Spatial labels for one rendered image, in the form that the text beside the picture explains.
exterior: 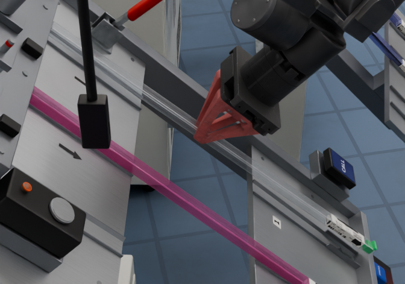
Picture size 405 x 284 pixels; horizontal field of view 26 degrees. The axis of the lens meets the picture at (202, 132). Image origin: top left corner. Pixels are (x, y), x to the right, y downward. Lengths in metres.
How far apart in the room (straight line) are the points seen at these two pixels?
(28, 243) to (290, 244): 0.42
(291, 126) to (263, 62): 0.55
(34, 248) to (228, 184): 1.62
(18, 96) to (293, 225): 0.46
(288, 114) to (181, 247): 0.77
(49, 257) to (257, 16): 0.32
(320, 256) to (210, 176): 1.26
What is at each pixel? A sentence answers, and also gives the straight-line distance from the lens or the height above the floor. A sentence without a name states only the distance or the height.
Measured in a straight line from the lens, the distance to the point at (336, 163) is 1.18.
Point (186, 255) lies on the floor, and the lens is 2.14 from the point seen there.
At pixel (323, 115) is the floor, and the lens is 2.57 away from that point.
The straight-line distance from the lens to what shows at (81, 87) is 0.93.
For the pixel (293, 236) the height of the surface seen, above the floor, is 0.80.
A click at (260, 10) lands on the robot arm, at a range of 0.87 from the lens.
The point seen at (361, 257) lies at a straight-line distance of 1.17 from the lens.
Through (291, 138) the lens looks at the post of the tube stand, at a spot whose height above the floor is 0.62.
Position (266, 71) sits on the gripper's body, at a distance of 0.94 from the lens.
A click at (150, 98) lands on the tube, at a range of 0.98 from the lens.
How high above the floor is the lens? 1.58
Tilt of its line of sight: 39 degrees down
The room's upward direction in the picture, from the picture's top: straight up
